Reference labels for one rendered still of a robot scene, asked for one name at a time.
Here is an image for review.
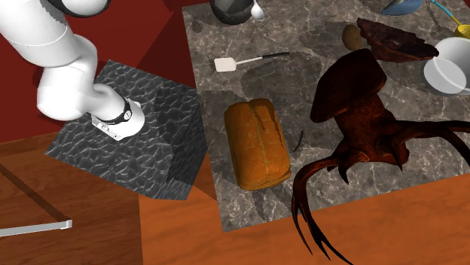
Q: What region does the brown bread loaf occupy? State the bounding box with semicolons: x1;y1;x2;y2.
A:
224;97;292;191

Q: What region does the thin black curved stick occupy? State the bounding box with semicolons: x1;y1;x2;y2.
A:
292;129;305;154

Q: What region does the grey patterned robot stand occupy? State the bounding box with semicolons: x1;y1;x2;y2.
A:
44;59;209;201

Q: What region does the dark grey round pot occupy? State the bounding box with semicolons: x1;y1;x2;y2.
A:
209;0;255;26

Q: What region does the white spoon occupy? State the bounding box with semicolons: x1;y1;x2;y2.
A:
250;0;265;22

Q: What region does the dark reddish-brown creature figure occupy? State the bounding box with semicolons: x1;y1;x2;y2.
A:
291;17;470;265

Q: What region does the brown potato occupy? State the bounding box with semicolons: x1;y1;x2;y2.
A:
342;23;363;51

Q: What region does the white bar on floor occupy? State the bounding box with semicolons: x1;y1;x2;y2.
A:
0;219;73;238

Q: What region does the white bowl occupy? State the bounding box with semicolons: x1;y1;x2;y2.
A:
423;36;470;96

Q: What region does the teal and yellow ladle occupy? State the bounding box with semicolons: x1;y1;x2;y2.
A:
429;0;470;40

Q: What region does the white spatula with black handle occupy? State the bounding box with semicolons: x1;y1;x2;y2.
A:
214;51;291;73

